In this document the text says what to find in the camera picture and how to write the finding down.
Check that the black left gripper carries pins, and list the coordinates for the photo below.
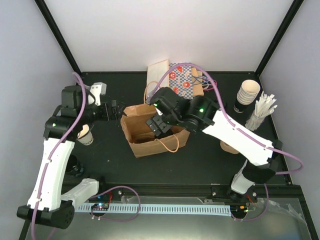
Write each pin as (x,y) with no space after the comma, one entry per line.
(115,113)

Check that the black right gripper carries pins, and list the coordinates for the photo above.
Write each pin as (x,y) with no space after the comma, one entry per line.
(164,126)

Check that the large brown paper bag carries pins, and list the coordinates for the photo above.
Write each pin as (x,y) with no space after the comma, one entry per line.
(134,123)

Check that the brown pulp cup carrier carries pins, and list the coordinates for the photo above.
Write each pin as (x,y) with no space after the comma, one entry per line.
(142,138)

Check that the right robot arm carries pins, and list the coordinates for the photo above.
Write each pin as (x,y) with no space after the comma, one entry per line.
(201,114)

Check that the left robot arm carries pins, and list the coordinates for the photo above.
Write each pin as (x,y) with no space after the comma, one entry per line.
(47,205)

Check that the blue checkered paper bag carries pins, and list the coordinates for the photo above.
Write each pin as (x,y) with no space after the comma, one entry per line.
(180,81)

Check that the single paper cup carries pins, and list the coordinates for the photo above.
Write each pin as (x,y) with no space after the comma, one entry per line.
(85,136)

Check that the flat brown paper bags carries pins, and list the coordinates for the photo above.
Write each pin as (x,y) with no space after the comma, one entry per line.
(196,77)

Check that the stack of paper cups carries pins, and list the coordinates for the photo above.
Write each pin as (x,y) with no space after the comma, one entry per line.
(247,93)

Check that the glass of white stirrers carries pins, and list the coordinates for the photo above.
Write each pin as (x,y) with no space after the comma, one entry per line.
(264,107)

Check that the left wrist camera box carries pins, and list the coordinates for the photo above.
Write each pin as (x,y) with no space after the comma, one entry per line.
(97,90)

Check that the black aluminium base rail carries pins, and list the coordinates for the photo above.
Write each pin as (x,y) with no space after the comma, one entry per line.
(170,190)

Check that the white slotted cable duct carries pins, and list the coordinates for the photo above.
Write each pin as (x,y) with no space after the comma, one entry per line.
(167,209)

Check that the black left frame post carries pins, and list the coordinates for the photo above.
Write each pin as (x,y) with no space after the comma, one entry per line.
(49,19)

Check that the black frame post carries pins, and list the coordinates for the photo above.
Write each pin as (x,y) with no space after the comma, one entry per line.
(283,27)
(49,19)

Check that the black right frame post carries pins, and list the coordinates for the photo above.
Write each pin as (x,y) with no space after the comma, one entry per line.
(283,27)

